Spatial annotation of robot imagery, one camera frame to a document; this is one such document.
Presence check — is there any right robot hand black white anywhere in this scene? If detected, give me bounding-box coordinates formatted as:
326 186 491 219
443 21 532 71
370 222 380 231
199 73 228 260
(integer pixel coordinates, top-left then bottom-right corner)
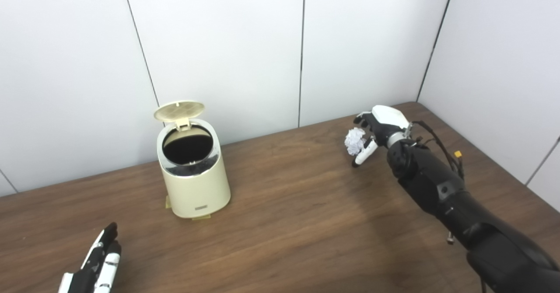
351 105 412 167

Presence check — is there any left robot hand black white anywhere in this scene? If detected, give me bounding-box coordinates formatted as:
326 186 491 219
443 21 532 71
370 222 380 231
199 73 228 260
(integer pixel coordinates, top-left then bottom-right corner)
58 222 122 293

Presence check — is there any white paper ball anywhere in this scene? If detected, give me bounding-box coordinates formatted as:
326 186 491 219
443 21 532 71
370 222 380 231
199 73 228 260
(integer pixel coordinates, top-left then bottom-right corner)
344 127 367 156

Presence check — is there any cream-colored bin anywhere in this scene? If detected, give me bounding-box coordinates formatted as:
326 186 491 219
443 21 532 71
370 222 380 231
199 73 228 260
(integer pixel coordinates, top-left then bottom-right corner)
154 101 231 219

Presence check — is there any round cream bin lid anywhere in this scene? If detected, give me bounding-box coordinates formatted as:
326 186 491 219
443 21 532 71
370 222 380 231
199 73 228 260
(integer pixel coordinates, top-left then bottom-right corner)
154 101 205 130

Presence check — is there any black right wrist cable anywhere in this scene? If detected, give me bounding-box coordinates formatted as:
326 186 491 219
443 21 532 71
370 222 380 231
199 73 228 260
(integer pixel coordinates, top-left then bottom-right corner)
411 120 466 181

